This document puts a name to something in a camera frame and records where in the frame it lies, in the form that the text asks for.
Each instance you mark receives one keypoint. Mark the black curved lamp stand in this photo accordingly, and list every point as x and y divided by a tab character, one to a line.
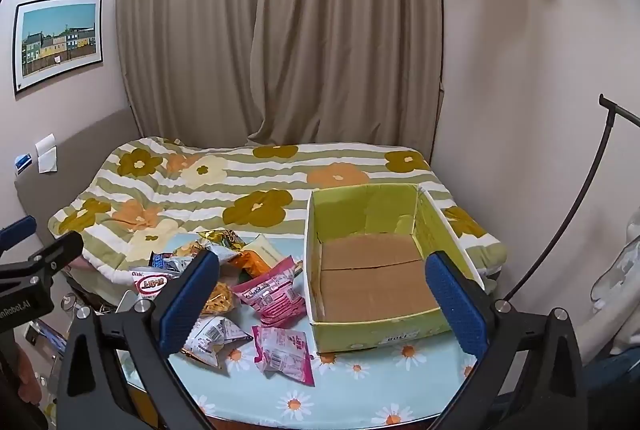
598	162

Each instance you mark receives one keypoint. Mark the blue cloth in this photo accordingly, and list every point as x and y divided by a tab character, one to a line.
615	375

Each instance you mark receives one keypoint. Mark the wall poster of houses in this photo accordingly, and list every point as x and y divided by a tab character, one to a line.
57	42

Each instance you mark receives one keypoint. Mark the white translucent snack packet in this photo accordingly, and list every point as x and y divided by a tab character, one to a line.
265	251

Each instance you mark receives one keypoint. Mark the blue wall card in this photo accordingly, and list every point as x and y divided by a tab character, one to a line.
22	161

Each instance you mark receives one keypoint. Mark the striped floral blanket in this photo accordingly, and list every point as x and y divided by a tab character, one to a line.
240	180

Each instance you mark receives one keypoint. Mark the clear packet of yellow chips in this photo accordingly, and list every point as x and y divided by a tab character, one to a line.
220	300

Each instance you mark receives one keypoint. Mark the grey padded headboard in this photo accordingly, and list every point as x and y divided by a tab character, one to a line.
60	190

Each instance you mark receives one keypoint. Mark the silver cartoon print snack packet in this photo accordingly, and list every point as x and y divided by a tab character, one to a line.
167	260

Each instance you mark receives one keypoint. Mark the black vertical pole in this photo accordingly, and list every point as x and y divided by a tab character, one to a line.
442	35

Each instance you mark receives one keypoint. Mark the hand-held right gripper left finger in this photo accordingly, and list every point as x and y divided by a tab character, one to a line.
190	305

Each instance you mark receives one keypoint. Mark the orange snack packet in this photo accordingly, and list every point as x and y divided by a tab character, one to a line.
252	266

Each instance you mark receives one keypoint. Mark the person's left hand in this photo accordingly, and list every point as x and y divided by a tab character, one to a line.
27	380

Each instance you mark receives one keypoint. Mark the green cardboard box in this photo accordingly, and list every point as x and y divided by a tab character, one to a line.
370	280

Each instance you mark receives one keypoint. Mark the light blue daisy tablecloth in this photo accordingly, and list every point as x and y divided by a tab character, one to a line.
350	390

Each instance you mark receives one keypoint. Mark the silver barcode snack packet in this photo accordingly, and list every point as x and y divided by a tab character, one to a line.
215	337

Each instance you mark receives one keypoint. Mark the beige curtain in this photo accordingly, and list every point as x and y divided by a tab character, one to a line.
275	35

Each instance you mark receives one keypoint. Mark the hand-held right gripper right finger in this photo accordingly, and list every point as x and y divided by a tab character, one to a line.
457	310

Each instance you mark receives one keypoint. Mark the gold foil snack packet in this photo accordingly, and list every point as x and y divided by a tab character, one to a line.
225	240

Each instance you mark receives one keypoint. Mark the white red label snack packet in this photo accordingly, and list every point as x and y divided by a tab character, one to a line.
150	285

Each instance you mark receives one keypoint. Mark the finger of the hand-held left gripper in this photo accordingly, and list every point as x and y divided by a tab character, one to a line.
17	231
50	256

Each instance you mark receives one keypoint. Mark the clear plastic bag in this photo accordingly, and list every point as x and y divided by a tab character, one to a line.
620	275

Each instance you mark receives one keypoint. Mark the pink snack packet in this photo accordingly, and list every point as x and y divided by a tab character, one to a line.
272	292
282	352

